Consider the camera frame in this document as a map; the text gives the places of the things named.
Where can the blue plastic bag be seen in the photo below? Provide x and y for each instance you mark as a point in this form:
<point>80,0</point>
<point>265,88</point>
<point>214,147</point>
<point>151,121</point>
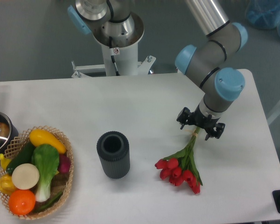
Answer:
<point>264,14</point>

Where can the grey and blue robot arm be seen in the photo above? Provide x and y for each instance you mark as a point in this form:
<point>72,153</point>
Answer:
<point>221,87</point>

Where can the yellow banana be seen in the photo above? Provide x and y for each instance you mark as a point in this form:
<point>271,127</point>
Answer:
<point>4,162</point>

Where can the cream round bun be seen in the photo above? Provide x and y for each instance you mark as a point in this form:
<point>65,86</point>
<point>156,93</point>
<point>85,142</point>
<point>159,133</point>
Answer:
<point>25,176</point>

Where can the green chili pepper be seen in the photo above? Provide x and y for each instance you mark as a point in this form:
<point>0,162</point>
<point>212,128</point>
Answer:
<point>49,203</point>

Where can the orange fruit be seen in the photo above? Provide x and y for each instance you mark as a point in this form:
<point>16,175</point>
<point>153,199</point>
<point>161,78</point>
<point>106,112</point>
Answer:
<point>21,202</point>

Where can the green bok choy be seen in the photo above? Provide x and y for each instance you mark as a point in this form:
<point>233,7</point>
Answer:
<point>46,159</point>

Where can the red tulip bouquet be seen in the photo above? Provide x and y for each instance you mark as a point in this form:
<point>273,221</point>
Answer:
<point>180,167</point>

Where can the yellow bell pepper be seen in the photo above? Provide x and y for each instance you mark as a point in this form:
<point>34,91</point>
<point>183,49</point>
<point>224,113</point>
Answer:
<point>6,185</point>

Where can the yellow squash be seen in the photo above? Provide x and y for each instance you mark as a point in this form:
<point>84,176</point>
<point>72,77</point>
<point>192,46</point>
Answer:
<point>39,137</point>

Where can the dark grey ribbed vase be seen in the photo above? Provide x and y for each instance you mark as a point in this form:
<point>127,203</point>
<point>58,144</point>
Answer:
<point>113,152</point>

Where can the woven wicker basket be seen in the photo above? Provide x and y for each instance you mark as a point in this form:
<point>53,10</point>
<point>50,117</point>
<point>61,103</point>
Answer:
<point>60,182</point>

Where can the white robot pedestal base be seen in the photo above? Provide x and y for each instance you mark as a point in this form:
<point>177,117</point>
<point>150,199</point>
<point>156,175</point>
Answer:
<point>119,45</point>

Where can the purple red onion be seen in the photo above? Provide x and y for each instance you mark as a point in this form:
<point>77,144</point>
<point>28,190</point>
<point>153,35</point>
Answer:
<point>64,164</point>

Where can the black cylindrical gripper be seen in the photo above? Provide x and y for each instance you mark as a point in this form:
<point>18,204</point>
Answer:
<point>210,125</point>

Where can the dark green cucumber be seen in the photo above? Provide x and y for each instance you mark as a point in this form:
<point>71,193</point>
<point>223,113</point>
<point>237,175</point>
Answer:
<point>24,156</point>

